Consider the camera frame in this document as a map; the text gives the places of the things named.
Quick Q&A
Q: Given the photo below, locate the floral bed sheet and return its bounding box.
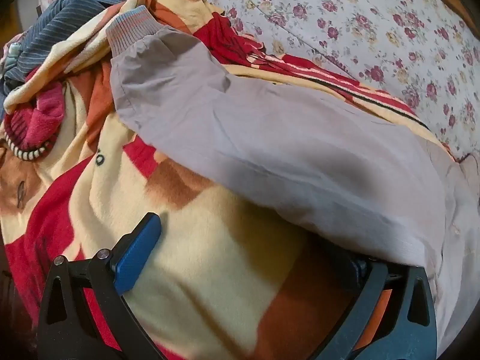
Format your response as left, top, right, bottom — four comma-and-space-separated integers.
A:
34, 0, 480, 158

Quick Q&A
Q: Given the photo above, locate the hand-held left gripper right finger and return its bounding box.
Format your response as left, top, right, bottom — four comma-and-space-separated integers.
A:
319, 249, 437, 360

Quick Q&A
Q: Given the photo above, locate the blue striped cloth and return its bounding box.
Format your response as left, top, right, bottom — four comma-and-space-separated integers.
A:
0, 0, 130, 117

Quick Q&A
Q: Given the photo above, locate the grey jacket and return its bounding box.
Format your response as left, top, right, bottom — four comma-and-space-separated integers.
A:
106, 7, 480, 349

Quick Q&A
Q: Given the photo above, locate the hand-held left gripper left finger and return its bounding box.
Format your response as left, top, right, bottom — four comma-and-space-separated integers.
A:
35, 212, 169, 360

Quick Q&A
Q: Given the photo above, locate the red cream orange printed blanket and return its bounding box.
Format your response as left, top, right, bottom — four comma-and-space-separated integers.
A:
0, 0, 456, 360

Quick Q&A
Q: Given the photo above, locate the pink knitted cloth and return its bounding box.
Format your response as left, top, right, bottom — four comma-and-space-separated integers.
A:
4, 82, 66, 163

